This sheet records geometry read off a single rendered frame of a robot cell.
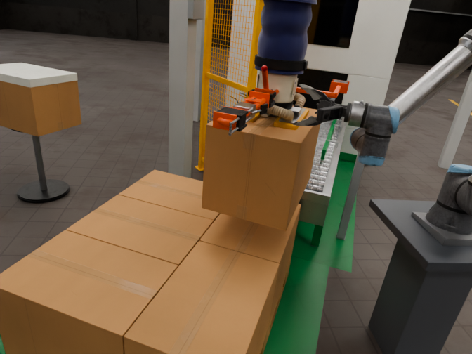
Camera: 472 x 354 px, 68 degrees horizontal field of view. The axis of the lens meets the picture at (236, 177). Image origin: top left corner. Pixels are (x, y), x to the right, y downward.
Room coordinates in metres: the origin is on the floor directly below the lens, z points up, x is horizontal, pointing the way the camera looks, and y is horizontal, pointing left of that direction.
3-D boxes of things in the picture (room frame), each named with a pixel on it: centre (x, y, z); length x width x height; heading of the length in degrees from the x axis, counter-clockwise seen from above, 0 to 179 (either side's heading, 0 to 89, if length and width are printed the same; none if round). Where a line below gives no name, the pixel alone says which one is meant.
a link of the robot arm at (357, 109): (1.28, -0.41, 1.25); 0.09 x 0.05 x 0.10; 163
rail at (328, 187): (2.99, -0.88, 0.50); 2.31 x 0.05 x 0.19; 163
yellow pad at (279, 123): (1.61, -0.24, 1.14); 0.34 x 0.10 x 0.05; 163
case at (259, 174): (1.62, -0.14, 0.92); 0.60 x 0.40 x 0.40; 162
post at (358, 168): (2.37, -0.88, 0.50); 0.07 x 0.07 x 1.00; 73
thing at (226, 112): (1.06, 0.04, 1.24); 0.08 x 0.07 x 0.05; 163
